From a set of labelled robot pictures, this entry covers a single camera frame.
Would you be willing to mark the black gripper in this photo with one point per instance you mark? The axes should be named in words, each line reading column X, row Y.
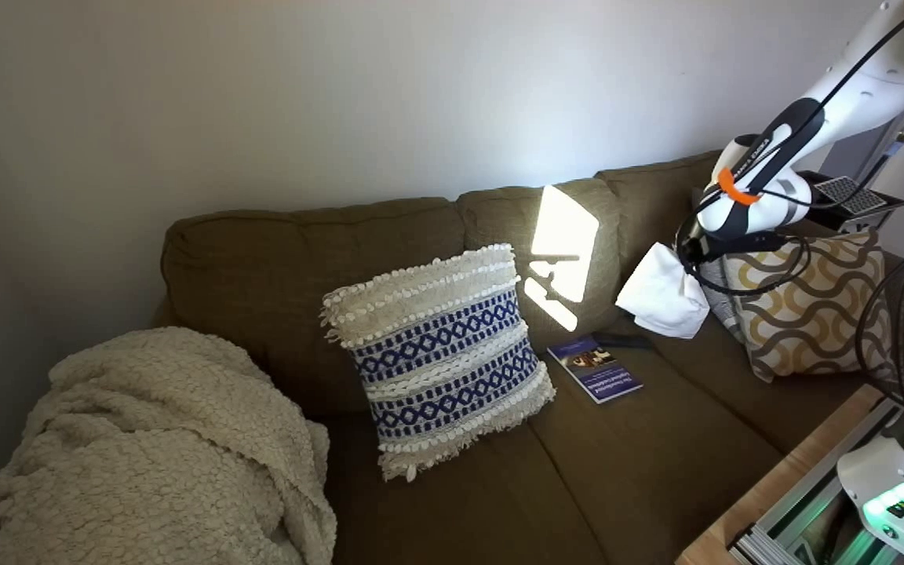
column 729, row 242

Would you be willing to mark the white towel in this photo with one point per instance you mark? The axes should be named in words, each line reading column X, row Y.
column 665, row 292

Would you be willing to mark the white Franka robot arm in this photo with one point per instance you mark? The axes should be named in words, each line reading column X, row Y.
column 775, row 168

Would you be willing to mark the brown fabric sofa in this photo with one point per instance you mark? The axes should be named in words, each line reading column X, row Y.
column 264, row 272

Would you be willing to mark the gold grey wavy pillow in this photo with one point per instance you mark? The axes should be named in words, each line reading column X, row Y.
column 806, row 314

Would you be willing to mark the dark side table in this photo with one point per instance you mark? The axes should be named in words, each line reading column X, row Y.
column 840, row 213

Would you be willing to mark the grey tablet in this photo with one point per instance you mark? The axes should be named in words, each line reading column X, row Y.
column 849, row 195

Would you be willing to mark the blue book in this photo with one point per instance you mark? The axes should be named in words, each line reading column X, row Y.
column 598, row 368

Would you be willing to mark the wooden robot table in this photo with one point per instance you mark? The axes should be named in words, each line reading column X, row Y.
column 745, row 512

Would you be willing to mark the blue white woven pillow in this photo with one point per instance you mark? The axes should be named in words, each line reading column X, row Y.
column 439, row 354

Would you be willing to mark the cream knit blanket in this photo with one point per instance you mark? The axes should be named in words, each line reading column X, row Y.
column 149, row 450

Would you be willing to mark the aluminium base frame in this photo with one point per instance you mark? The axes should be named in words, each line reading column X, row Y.
column 797, row 520

